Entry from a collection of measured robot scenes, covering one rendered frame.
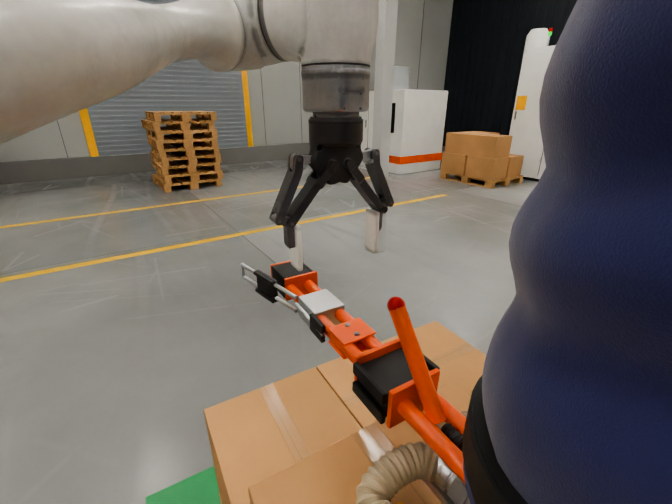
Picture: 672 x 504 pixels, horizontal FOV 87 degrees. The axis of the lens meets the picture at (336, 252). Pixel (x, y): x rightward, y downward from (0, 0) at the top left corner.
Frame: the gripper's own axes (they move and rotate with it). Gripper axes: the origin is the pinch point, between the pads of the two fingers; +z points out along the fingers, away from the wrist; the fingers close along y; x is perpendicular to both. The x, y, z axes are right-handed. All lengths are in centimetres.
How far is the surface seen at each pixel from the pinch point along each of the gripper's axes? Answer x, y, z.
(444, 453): -27.4, -2.1, 13.3
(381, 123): 228, 177, -5
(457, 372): 20, 62, 67
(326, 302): 4.7, 0.7, 11.9
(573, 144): -35.6, -7.6, -20.0
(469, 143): 432, 535, 48
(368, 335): -6.9, 2.0, 12.3
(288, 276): 16.2, -2.0, 11.0
